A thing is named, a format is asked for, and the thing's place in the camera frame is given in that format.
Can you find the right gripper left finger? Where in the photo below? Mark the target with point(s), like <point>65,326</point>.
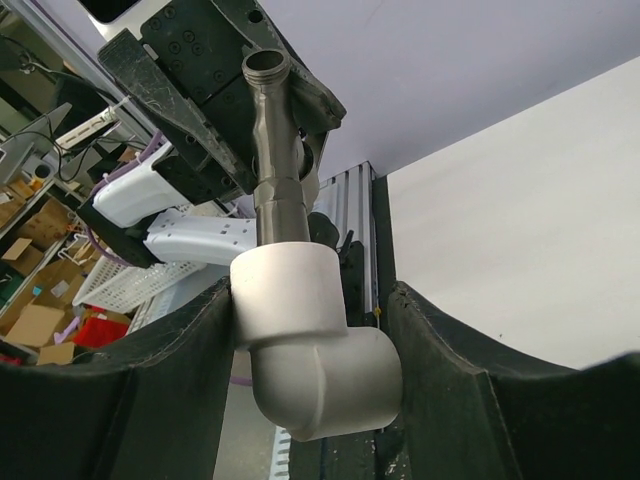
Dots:
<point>148,406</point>

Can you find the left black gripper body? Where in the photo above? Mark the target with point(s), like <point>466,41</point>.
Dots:
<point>201,54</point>

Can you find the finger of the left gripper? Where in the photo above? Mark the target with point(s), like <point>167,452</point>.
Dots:
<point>316,109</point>
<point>208,164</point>

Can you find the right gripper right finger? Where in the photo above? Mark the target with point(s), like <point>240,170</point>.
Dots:
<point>474,408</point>

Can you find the white elbow fitting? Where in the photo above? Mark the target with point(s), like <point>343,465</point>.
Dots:
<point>286,297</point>

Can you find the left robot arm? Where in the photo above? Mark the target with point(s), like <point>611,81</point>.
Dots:
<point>143,217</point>

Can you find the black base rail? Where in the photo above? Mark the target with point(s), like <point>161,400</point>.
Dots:
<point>358,368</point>

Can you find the white slotted cable duct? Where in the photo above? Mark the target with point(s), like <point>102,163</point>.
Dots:
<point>279,469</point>

